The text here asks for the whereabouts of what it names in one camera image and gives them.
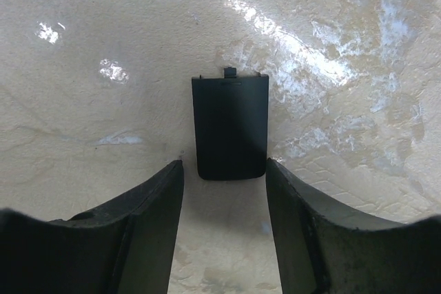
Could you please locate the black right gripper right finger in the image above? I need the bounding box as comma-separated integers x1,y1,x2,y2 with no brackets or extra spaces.
265,159,440,293

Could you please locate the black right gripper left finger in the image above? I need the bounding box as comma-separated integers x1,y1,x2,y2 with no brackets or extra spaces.
1,160,184,293

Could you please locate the black battery cover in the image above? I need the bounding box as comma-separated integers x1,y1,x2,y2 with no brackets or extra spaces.
191,67,269,181

